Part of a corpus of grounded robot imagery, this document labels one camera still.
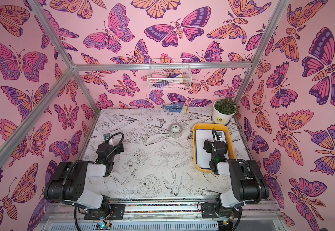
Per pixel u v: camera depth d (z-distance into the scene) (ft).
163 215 2.39
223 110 3.21
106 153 2.39
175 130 3.48
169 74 3.15
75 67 3.03
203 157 2.95
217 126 3.37
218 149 2.30
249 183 1.45
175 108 3.96
